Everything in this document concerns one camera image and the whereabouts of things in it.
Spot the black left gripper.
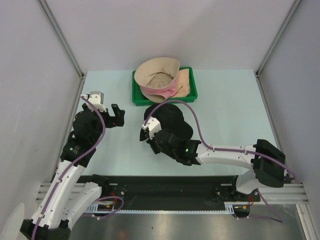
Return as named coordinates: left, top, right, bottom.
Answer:
left=82, top=103, right=124, bottom=144

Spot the pink bucket hat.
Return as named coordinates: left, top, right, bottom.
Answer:
left=145, top=87, right=177, bottom=99

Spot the beige smile bucket hat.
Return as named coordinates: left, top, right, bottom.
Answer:
left=134, top=57, right=181, bottom=90

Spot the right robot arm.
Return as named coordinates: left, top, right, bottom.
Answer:
left=139, top=129, right=286, bottom=201

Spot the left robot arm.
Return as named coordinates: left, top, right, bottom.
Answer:
left=20, top=103, right=125, bottom=240

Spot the green plastic tray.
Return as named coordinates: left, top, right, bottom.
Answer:
left=131, top=66, right=198, bottom=107

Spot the beige brim bucket hat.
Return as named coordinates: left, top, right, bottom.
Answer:
left=141, top=89, right=169, bottom=103

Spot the peach embroidered bucket hat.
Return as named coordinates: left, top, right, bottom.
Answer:
left=173, top=68, right=191, bottom=98

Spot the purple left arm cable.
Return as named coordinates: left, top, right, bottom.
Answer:
left=31, top=96, right=107, bottom=240

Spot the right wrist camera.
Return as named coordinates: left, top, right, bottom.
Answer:
left=141, top=117, right=162, bottom=140

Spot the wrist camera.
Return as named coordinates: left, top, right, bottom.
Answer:
left=80, top=91, right=107, bottom=113
left=141, top=117, right=162, bottom=140

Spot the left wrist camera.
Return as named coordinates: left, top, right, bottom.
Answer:
left=80, top=91, right=107, bottom=113

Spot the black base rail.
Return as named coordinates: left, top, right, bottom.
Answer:
left=51, top=174, right=251, bottom=212

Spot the white cable duct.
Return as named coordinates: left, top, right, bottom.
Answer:
left=82, top=203, right=252, bottom=218

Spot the aluminium frame post left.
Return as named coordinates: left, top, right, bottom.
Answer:
left=37, top=0, right=85, bottom=80

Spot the aluminium frame post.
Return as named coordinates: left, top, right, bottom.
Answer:
left=37, top=0, right=85, bottom=80
left=255, top=0, right=303, bottom=78

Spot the aluminium frame post right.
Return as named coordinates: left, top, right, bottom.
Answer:
left=255, top=0, right=303, bottom=78

